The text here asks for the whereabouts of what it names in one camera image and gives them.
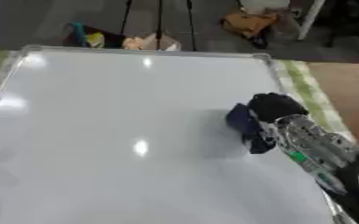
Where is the dark blue whiteboard brush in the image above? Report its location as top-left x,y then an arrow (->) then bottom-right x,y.
223,102 -> 279,155

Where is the tan cardboard box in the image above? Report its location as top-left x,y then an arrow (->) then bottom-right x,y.
121,32 -> 183,53

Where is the black tripod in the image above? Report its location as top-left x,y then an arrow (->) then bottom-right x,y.
118,0 -> 200,53

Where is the dark bag with yellow item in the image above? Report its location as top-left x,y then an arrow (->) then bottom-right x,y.
61,21 -> 128,49

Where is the white whiteboard with metal frame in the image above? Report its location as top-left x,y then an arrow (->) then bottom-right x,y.
0,44 -> 357,224

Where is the white post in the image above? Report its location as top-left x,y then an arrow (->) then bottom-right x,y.
296,0 -> 327,41

